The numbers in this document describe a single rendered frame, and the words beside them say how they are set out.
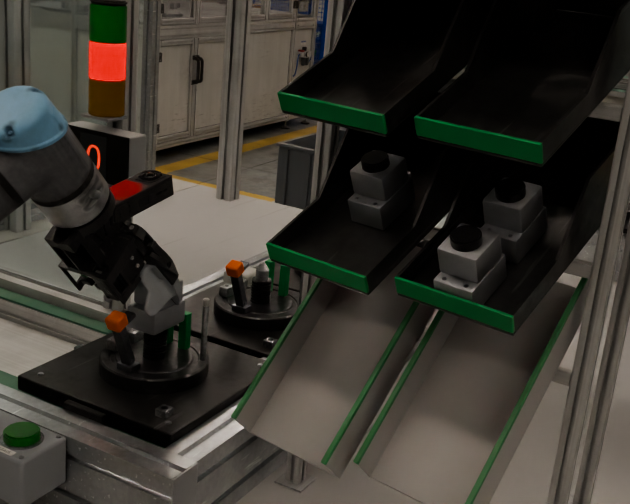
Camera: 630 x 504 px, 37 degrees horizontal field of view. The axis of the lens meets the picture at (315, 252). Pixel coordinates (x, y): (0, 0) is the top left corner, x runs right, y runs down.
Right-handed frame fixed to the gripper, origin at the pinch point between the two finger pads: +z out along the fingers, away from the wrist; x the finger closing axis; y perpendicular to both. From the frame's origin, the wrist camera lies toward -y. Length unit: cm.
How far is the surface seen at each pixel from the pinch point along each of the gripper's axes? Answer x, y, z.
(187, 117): -322, -287, 346
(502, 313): 46.9, -0.1, -15.8
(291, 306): 4.5, -14.0, 24.1
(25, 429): -1.3, 23.7, -5.7
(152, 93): -82, -79, 62
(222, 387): 9.6, 6.6, 9.2
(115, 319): 0.5, 7.7, -4.8
